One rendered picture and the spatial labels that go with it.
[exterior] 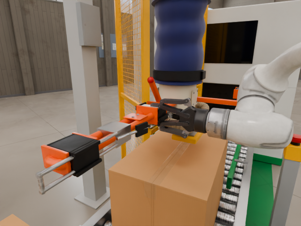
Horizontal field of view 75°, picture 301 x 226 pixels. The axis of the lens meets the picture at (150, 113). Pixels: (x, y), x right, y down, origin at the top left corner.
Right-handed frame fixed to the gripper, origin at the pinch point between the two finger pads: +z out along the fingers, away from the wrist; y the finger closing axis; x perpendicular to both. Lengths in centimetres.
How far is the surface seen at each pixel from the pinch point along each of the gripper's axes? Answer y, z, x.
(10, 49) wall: -41, 723, 333
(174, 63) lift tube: -16.4, -2.2, 15.7
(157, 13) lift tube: -35.6, 6.1, 17.4
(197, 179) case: 25.1, -16.9, 5.8
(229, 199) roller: 66, -26, 55
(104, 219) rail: 63, 29, 4
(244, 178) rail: 60, -33, 74
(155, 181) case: 25.1, -3.5, -2.7
